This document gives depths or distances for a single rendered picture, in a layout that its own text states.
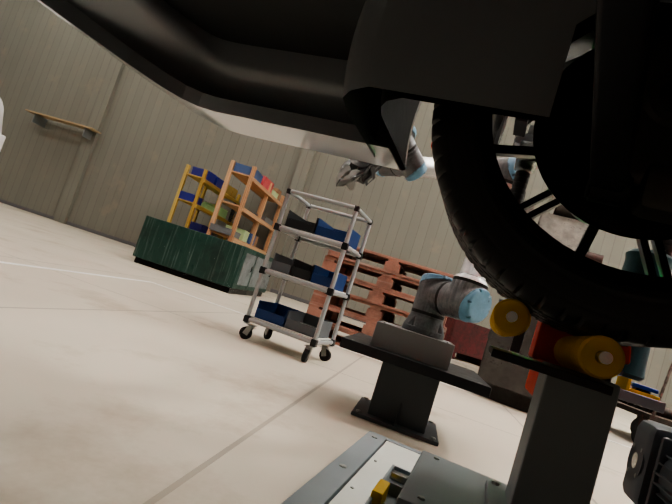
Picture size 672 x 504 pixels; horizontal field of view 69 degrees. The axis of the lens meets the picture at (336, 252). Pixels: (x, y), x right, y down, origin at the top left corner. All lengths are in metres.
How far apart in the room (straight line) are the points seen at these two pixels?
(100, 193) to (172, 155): 2.03
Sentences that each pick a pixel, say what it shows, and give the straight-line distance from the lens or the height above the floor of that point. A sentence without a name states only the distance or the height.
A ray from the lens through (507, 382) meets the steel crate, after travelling 4.31.
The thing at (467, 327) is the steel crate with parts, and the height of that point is 0.56.
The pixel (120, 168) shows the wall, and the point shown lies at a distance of 13.15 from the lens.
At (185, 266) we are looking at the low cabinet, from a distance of 6.82.
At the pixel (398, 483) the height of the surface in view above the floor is 0.17.
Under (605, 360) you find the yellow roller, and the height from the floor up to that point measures 0.49.
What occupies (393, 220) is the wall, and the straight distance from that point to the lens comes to 10.70.
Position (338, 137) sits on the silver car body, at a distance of 0.94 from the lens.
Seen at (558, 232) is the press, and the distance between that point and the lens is 6.89.
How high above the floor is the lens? 0.47
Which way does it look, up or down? 4 degrees up
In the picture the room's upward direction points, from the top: 18 degrees clockwise
